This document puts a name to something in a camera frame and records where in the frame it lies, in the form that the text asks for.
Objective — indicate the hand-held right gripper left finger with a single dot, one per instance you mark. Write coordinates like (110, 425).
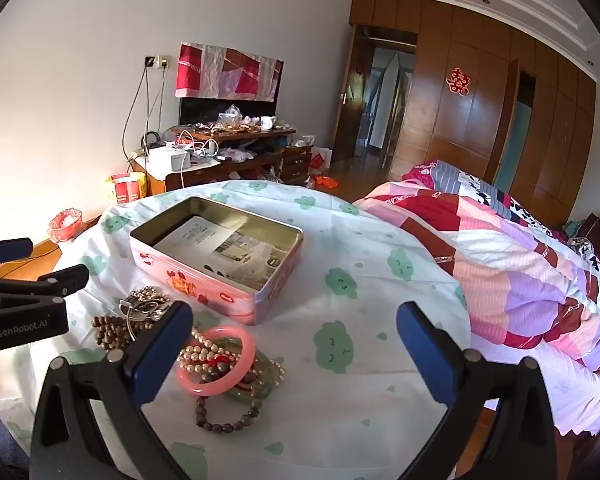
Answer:
(164, 352)

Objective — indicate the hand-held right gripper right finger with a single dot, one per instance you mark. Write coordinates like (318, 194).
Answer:
(424, 352)

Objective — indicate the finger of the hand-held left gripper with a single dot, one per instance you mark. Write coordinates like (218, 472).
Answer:
(10, 250)
(70, 278)

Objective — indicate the pink tin box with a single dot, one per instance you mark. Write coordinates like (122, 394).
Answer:
(200, 285)

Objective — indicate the pink bangle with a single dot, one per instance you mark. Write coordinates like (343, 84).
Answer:
(250, 352)

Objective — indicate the white bedsheet with green clouds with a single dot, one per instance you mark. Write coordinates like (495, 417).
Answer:
(330, 390)

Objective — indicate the patchwork quilt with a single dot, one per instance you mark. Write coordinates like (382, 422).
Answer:
(504, 285)

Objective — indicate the red yellow box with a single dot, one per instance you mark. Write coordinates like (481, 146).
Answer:
(125, 189)

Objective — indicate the white paper leaflet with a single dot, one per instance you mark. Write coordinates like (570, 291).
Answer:
(190, 237)

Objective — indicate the printed paper card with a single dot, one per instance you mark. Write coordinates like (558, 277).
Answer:
(252, 260)

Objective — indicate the white box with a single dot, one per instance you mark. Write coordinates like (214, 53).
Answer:
(167, 162)

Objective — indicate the wooden television cabinet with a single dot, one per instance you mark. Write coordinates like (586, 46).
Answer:
(200, 177)

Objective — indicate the orange plastic bag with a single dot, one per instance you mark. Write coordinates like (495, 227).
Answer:
(326, 181)

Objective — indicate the black television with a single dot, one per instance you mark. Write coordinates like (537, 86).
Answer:
(200, 111)

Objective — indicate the red and white gift bag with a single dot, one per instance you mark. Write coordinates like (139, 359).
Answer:
(320, 159)

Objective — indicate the clear plastic bag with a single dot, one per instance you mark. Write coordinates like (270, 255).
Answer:
(230, 116)

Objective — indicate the wooden wardrobe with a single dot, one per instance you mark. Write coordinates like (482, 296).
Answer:
(469, 125)

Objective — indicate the red and pink cloth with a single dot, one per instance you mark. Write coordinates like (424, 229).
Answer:
(220, 72)

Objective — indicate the wooden door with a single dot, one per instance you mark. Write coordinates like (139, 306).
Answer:
(347, 105)

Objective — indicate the red paper cutout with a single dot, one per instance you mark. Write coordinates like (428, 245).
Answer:
(458, 80)

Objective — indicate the wall socket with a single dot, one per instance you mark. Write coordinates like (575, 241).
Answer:
(163, 61)

